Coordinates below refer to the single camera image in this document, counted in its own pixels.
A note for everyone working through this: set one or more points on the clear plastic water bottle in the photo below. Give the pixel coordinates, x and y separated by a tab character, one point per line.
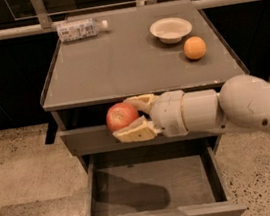
81	29

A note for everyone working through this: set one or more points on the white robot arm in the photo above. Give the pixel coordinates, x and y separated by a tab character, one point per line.
241	105

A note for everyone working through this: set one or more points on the red apple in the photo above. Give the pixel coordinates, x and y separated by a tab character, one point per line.
121	115

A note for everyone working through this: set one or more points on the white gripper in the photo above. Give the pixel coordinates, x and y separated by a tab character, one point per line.
167	113

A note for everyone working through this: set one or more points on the orange fruit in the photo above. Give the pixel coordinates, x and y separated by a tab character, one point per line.
194	48

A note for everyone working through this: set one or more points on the closed grey top drawer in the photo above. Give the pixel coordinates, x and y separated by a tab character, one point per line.
97	139

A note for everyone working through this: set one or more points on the white paper bowl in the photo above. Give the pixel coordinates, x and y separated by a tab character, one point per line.
170	30

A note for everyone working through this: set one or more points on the grey drawer cabinet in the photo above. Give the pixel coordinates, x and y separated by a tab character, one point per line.
88	76

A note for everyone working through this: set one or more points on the open grey middle drawer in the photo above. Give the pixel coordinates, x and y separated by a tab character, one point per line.
174	179

